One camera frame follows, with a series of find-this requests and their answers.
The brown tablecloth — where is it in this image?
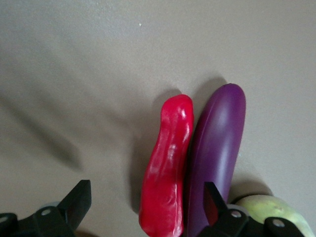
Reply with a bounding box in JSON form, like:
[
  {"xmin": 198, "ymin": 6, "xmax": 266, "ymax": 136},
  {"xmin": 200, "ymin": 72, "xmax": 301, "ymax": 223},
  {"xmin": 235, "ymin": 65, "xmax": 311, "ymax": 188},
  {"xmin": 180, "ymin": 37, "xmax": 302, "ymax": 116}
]
[{"xmin": 0, "ymin": 0, "xmax": 316, "ymax": 237}]

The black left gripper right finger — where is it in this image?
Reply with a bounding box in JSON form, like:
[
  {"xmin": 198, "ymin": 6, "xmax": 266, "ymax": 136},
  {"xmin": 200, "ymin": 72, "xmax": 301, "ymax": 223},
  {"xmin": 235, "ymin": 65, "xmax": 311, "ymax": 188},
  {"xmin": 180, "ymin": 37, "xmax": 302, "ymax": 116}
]
[{"xmin": 197, "ymin": 182, "xmax": 249, "ymax": 237}]

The red chili pepper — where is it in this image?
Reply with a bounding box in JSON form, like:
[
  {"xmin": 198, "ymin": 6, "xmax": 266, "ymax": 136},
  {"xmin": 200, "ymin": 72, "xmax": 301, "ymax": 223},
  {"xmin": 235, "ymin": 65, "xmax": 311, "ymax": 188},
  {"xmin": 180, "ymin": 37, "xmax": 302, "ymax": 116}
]
[{"xmin": 138, "ymin": 93, "xmax": 195, "ymax": 237}]

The long purple eggplant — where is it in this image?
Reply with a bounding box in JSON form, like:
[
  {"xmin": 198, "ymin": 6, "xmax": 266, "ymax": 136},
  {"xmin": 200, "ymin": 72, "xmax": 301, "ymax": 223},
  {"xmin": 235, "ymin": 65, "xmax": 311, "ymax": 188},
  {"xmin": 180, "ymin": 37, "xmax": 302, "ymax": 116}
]
[{"xmin": 184, "ymin": 83, "xmax": 247, "ymax": 237}]

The pink yellow peach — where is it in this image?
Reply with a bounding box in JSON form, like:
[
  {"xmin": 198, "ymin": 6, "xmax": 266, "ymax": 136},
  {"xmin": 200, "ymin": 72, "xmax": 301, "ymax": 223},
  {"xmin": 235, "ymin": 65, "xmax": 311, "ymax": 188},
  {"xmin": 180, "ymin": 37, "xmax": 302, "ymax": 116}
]
[{"xmin": 234, "ymin": 195, "xmax": 316, "ymax": 237}]

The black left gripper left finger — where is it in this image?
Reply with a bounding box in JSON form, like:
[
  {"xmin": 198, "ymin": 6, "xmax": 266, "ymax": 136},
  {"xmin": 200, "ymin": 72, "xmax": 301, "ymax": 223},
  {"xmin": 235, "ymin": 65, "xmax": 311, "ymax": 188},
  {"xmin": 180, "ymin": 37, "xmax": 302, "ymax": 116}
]
[{"xmin": 34, "ymin": 179, "xmax": 92, "ymax": 237}]

